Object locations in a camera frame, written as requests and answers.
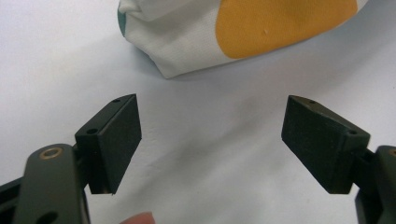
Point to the white cloth with orange patch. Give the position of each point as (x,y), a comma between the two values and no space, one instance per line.
(186,37)

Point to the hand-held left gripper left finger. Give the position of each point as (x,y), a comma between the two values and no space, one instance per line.
(115,143)

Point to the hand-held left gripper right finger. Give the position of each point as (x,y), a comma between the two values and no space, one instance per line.
(317,140)

